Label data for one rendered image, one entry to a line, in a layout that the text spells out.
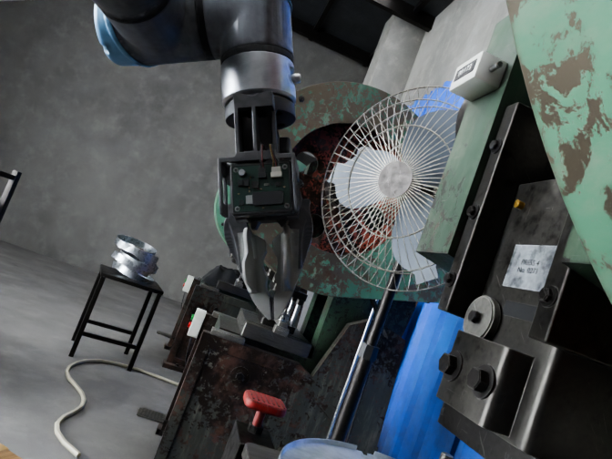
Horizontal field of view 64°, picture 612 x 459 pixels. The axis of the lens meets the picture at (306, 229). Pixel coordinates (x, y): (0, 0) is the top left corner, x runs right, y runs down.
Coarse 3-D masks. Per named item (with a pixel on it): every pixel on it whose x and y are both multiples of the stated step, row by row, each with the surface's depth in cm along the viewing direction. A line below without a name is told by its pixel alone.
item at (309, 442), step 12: (288, 444) 55; (300, 444) 58; (312, 444) 60; (324, 444) 61; (336, 444) 62; (348, 444) 63; (288, 456) 53; (300, 456) 54; (312, 456) 56; (324, 456) 57; (336, 456) 59; (348, 456) 60; (360, 456) 62; (372, 456) 64; (384, 456) 64
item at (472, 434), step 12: (444, 408) 60; (444, 420) 59; (456, 420) 57; (468, 420) 55; (456, 432) 56; (468, 432) 54; (480, 432) 52; (492, 432) 51; (468, 444) 53; (480, 444) 52; (492, 444) 50; (504, 444) 49; (492, 456) 49; (504, 456) 48; (516, 456) 46; (528, 456) 45
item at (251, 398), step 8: (248, 392) 80; (256, 392) 82; (248, 400) 77; (256, 400) 77; (264, 400) 79; (272, 400) 80; (280, 400) 82; (256, 408) 77; (264, 408) 77; (272, 408) 77; (280, 408) 78; (256, 416) 79; (264, 416) 80; (280, 416) 78; (256, 424) 79
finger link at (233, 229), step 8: (232, 216) 50; (224, 224) 50; (232, 224) 50; (240, 224) 50; (248, 224) 51; (224, 232) 50; (232, 232) 50; (232, 240) 50; (232, 248) 50; (240, 264) 49; (240, 272) 50
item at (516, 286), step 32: (544, 192) 56; (512, 224) 59; (544, 224) 54; (512, 256) 57; (544, 256) 52; (512, 288) 55; (480, 320) 56; (512, 320) 53; (480, 352) 51; (512, 352) 47; (544, 352) 47; (448, 384) 54; (480, 384) 47; (512, 384) 47; (544, 384) 45; (576, 384) 46; (608, 384) 46; (480, 416) 47; (512, 416) 47; (544, 416) 45; (576, 416) 46; (608, 416) 46; (544, 448) 45; (576, 448) 46; (608, 448) 46
